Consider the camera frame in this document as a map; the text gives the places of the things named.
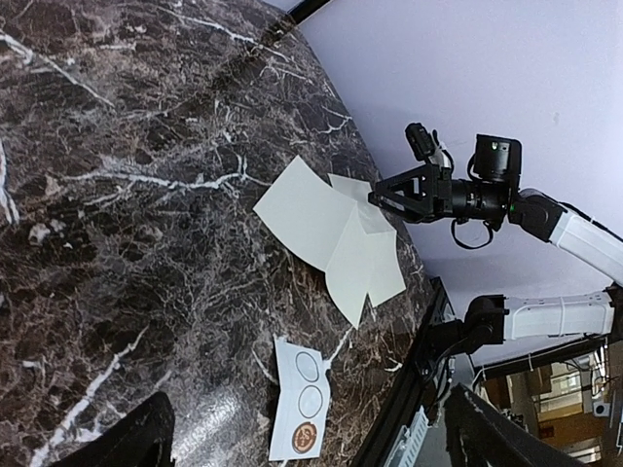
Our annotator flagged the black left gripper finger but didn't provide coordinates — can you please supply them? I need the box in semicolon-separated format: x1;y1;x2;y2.
54;391;175;467

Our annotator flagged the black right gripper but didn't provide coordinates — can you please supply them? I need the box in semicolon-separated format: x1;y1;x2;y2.
368;164;453;224

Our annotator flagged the cream letter sheet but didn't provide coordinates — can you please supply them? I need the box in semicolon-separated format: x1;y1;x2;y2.
325;174;406;328
254;157;354;271

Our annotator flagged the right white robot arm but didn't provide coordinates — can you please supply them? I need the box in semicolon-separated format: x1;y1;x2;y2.
368;124;622;357

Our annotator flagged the white sticker sheet with seals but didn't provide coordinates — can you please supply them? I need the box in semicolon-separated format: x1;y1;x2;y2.
269;338;331;462

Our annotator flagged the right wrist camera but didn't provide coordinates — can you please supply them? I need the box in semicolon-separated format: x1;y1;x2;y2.
405;123;455;170

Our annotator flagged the black front table rail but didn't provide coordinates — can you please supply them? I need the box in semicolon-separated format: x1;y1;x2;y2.
351;277;464;466

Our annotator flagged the black right frame post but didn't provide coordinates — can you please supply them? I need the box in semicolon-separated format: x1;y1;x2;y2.
287;0;331;24

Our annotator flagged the white slotted cable duct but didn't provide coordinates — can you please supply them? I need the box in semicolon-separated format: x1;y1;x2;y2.
384;406;429;467

